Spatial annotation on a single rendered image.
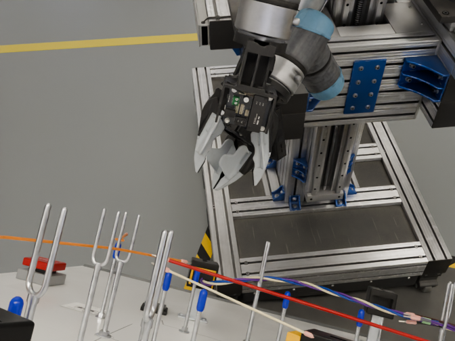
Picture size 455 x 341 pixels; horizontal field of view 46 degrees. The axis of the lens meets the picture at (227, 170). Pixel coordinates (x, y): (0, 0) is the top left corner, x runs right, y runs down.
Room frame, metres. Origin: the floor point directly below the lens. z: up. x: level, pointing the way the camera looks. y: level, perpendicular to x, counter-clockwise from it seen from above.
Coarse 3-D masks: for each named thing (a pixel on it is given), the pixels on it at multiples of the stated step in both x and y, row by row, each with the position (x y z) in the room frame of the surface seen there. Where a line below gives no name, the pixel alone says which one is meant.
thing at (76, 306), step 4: (64, 304) 0.37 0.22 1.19; (68, 304) 0.37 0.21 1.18; (72, 304) 0.37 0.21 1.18; (76, 304) 0.38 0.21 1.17; (80, 304) 0.38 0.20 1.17; (84, 304) 0.38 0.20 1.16; (72, 308) 0.36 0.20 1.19; (76, 308) 0.36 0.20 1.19; (80, 308) 0.36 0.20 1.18; (84, 308) 0.37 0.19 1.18; (92, 308) 0.37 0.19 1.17; (96, 308) 0.38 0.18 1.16; (92, 312) 0.36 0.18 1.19; (96, 312) 0.36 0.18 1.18
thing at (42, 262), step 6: (24, 258) 0.48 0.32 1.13; (30, 258) 0.48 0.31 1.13; (42, 258) 0.49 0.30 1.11; (48, 258) 0.50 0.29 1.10; (24, 264) 0.47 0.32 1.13; (42, 264) 0.47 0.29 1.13; (54, 264) 0.47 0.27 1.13; (60, 264) 0.48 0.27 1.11; (36, 270) 0.47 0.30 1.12; (42, 270) 0.47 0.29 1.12; (54, 270) 0.47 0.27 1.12; (60, 270) 0.48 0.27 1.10
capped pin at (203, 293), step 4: (200, 292) 0.28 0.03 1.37; (204, 292) 0.28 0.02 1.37; (200, 296) 0.27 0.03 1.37; (204, 296) 0.27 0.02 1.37; (200, 300) 0.27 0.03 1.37; (204, 300) 0.27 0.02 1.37; (200, 304) 0.27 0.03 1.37; (204, 304) 0.27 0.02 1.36; (196, 308) 0.26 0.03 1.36; (200, 308) 0.26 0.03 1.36; (200, 312) 0.26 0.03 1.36; (196, 316) 0.26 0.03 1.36; (200, 316) 0.26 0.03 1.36; (196, 320) 0.26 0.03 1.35; (196, 324) 0.25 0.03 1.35; (196, 328) 0.25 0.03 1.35; (192, 332) 0.25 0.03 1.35; (196, 332) 0.25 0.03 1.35; (192, 336) 0.24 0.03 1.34; (192, 340) 0.24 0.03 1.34
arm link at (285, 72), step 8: (280, 56) 0.79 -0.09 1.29; (280, 64) 0.78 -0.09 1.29; (288, 64) 0.78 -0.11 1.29; (272, 72) 0.77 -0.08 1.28; (280, 72) 0.76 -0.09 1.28; (288, 72) 0.77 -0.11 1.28; (296, 72) 0.77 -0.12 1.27; (280, 80) 0.75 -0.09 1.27; (288, 80) 0.76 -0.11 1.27; (296, 80) 0.76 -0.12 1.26; (288, 88) 0.75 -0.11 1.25; (296, 88) 0.76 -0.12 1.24
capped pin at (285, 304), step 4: (288, 292) 0.36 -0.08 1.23; (284, 300) 0.35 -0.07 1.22; (288, 300) 0.35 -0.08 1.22; (284, 304) 0.35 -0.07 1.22; (284, 308) 0.34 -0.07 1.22; (284, 312) 0.34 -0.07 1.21; (284, 316) 0.34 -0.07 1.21; (280, 320) 0.33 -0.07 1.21; (280, 324) 0.33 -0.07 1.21; (280, 328) 0.32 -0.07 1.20; (280, 332) 0.32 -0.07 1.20; (280, 336) 0.32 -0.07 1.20; (276, 340) 0.31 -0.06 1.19
